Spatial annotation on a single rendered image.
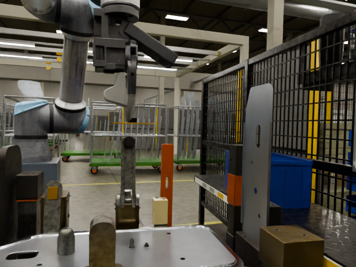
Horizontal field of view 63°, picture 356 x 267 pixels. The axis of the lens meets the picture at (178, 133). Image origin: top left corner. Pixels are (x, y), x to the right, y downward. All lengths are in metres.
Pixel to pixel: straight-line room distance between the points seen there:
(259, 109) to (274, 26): 8.05
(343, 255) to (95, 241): 0.42
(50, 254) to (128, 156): 0.28
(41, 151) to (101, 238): 0.81
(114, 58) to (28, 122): 0.69
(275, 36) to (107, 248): 8.34
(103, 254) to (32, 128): 0.82
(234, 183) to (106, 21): 0.51
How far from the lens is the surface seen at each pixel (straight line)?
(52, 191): 0.77
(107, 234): 0.44
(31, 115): 1.20
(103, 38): 0.58
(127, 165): 0.75
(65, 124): 1.22
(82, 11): 1.08
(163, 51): 0.60
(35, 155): 1.20
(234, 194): 0.82
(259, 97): 0.66
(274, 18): 8.74
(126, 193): 0.76
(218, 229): 1.66
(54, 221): 0.78
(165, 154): 0.76
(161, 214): 0.75
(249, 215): 0.71
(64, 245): 0.63
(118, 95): 0.57
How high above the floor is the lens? 1.25
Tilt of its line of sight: 2 degrees down
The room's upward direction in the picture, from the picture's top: 1 degrees clockwise
